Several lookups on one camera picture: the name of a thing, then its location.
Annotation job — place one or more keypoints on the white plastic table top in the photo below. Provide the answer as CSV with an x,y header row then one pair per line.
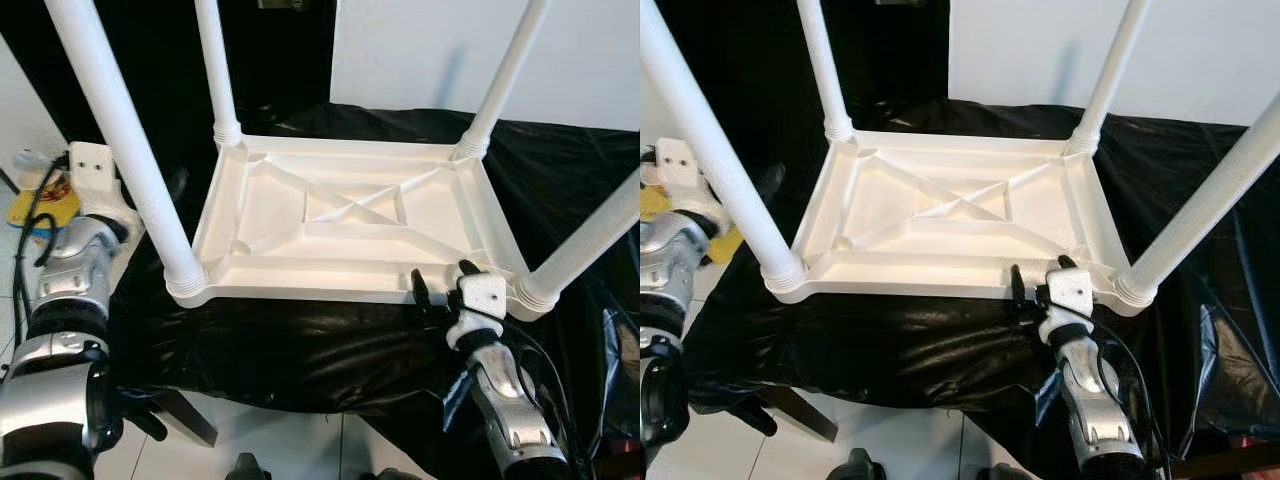
x,y
950,240
350,245

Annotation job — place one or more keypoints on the white plastic table leg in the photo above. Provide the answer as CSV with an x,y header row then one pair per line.
x,y
510,70
1200,200
215,70
822,70
710,130
590,240
1110,70
120,130

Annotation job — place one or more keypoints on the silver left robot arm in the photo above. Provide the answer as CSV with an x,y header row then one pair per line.
x,y
65,290
665,280

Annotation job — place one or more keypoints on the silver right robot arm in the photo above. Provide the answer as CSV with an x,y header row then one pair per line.
x,y
1095,410
515,410

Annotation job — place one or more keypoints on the yellow cardboard box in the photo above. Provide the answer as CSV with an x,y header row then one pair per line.
x,y
40,205
725,245

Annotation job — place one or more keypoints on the black plastic table sheet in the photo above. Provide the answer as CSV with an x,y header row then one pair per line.
x,y
950,350
350,350

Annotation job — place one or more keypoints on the black door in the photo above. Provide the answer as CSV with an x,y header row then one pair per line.
x,y
760,50
160,50

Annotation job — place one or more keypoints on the dark grey right robot leg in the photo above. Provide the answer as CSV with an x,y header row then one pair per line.
x,y
1005,473
398,474

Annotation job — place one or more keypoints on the dark grey robot leg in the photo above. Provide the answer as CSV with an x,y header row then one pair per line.
x,y
860,466
247,468
398,474
1005,473

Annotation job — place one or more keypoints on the brown wooden table leg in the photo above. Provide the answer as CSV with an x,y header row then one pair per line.
x,y
800,415
190,420
1230,460

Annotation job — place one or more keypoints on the dark grey left robot leg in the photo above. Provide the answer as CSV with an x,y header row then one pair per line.
x,y
860,466
247,468

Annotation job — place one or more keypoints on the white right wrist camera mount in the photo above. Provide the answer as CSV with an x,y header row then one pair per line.
x,y
480,300
1070,295

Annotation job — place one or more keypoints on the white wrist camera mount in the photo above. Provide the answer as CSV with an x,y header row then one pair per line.
x,y
480,300
680,185
95,180
1070,295

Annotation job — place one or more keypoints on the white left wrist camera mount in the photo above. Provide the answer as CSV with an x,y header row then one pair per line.
x,y
680,185
95,180

